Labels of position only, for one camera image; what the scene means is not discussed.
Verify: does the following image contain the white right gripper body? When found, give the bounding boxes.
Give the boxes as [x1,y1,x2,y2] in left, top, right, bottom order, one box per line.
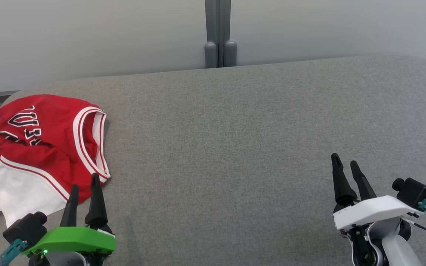
[333,195,421,231]

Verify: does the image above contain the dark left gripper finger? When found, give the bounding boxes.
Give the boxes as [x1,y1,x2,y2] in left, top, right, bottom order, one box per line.
[60,184,80,227]
[84,173,109,230]

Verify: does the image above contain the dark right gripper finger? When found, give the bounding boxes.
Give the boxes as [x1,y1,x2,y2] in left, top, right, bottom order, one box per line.
[331,153,358,206]
[350,160,377,202]

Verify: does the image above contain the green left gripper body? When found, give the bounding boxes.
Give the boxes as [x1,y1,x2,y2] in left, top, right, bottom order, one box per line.
[24,226,116,266]

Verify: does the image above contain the red Bulls jersey white sleeves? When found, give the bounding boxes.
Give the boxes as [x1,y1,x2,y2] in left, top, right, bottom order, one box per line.
[0,94,111,226]

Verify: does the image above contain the teal left camera connector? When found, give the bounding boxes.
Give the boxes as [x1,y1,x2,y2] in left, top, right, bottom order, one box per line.
[0,238,28,266]

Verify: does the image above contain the grey partition post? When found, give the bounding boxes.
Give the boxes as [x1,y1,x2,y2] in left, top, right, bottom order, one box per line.
[204,0,238,69]

